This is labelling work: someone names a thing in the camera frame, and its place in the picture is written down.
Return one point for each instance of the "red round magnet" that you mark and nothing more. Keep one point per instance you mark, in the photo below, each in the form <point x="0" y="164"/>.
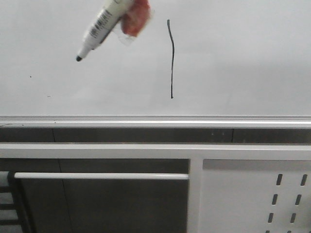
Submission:
<point x="135" y="20"/>

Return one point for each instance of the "white whiteboard marker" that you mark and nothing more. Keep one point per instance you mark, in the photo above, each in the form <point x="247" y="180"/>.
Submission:
<point x="110" y="14"/>

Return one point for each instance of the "white whiteboard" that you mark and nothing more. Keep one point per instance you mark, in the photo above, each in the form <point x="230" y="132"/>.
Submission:
<point x="195" y="57"/>

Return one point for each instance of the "white perforated metal panel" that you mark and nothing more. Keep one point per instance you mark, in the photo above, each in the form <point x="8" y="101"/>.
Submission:
<point x="253" y="196"/>

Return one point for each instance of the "white horizontal round bar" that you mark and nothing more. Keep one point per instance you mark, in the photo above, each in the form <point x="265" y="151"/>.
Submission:
<point x="95" y="176"/>

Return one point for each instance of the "black slatted rack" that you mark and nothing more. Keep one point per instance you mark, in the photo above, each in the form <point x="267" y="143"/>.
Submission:
<point x="9" y="219"/>

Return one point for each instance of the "white metal stand frame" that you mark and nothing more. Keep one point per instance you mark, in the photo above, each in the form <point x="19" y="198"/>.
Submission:
<point x="195" y="153"/>

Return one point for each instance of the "aluminium whiteboard tray rail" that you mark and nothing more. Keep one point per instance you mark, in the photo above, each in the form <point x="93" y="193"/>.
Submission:
<point x="145" y="121"/>

